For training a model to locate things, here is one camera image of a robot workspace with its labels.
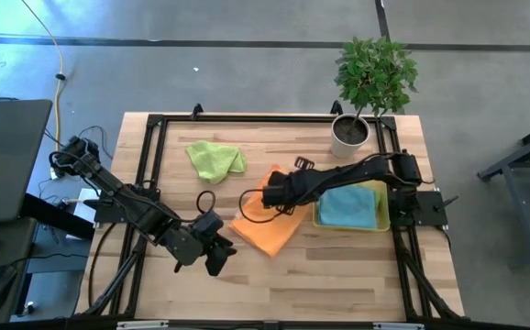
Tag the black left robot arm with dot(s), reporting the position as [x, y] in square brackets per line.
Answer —
[118, 197]

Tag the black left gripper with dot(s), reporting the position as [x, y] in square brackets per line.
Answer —
[191, 243]

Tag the dark metal cart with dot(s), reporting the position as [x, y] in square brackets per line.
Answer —
[522, 156]

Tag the black aluminium table frame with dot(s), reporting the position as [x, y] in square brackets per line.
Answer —
[269, 118]

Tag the translucent yellow plastic bin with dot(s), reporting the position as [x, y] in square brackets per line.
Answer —
[384, 215]

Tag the green microfiber towel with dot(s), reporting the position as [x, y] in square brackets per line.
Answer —
[212, 160]

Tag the grey laptop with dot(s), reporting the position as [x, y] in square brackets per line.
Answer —
[13, 151]

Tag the black desk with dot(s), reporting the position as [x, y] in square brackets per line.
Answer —
[13, 243]

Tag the silver metal bracket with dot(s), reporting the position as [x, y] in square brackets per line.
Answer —
[398, 326]
[141, 325]

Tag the blue microfiber towel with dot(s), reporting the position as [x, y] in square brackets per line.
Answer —
[347, 206]

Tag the potted plant in white pot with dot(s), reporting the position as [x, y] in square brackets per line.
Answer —
[350, 144]

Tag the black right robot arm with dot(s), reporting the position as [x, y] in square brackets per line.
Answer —
[361, 172]

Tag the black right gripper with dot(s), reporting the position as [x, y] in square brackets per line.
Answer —
[288, 188]

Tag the orange microfiber towel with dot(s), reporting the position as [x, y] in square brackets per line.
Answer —
[265, 234]

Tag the black table clamp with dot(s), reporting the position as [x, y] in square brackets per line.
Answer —
[197, 111]
[337, 109]

